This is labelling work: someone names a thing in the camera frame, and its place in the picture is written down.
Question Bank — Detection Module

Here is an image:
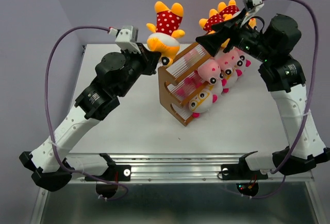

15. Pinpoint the aluminium rail frame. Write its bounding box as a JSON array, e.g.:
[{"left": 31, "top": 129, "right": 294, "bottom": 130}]
[{"left": 59, "top": 151, "right": 316, "bottom": 183}]

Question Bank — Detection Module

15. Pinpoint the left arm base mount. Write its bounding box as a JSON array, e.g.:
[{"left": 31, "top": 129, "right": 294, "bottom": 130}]
[{"left": 95, "top": 165, "right": 131, "bottom": 201}]

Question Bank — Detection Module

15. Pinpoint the white glasses plush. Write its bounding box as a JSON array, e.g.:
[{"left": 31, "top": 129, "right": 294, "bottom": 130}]
[
  {"left": 189, "top": 78, "right": 223, "bottom": 107},
  {"left": 175, "top": 82, "right": 223, "bottom": 118},
  {"left": 222, "top": 68, "right": 243, "bottom": 93}
]

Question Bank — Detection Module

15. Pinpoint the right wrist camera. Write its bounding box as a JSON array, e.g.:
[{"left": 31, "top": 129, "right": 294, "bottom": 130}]
[{"left": 242, "top": 0, "right": 264, "bottom": 25}]

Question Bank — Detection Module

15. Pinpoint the pink plush with wheels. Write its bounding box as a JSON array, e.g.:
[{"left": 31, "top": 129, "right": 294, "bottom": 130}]
[{"left": 234, "top": 48, "right": 246, "bottom": 61}]

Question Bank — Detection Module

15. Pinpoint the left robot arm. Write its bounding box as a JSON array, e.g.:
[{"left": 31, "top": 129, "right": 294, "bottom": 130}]
[{"left": 19, "top": 43, "right": 161, "bottom": 192}]

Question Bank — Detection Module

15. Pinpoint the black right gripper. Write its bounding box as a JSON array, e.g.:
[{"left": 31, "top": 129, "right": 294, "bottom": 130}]
[{"left": 196, "top": 7, "right": 275, "bottom": 63}]

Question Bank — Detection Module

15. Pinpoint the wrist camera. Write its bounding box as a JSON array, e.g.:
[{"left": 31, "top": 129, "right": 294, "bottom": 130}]
[
  {"left": 242, "top": 0, "right": 264, "bottom": 25},
  {"left": 108, "top": 25, "right": 141, "bottom": 54}
]

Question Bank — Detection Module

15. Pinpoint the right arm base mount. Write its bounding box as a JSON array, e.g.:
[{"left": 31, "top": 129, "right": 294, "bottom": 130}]
[{"left": 217, "top": 164, "right": 268, "bottom": 198}]

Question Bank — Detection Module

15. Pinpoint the yellow bear plush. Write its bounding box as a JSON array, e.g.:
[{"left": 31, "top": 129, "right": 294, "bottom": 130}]
[
  {"left": 218, "top": 0, "right": 257, "bottom": 29},
  {"left": 146, "top": 1, "right": 185, "bottom": 67},
  {"left": 199, "top": 9, "right": 233, "bottom": 34}
]

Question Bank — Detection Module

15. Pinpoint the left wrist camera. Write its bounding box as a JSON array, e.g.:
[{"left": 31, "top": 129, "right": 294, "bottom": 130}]
[{"left": 108, "top": 25, "right": 141, "bottom": 54}]

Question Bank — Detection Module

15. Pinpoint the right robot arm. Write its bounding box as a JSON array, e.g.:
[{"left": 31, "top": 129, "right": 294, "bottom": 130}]
[{"left": 196, "top": 12, "right": 329, "bottom": 178}]

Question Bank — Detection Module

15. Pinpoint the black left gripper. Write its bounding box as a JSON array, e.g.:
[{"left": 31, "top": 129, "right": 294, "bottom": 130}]
[{"left": 117, "top": 42, "right": 161, "bottom": 97}]

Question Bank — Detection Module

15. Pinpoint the wooden toy shelf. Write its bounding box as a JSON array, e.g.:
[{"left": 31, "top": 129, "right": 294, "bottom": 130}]
[{"left": 158, "top": 43, "right": 227, "bottom": 126}]

